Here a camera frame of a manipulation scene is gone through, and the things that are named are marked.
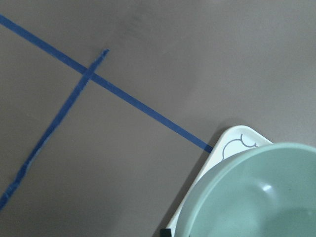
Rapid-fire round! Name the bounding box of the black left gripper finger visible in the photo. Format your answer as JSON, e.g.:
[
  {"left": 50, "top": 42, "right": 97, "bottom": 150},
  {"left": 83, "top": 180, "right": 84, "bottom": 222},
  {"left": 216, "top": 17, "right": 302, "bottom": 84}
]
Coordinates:
[{"left": 159, "top": 228, "right": 171, "bottom": 237}]

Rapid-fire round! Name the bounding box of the green bowl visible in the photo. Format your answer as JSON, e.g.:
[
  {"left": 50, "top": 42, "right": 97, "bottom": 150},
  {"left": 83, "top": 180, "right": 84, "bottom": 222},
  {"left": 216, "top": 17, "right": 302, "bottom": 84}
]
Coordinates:
[{"left": 175, "top": 143, "right": 316, "bottom": 237}]

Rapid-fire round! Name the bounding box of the cream bear tray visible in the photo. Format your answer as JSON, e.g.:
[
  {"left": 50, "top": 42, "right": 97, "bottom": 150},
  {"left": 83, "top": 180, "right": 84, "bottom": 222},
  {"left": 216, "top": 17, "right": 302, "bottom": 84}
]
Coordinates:
[{"left": 164, "top": 125, "right": 272, "bottom": 237}]

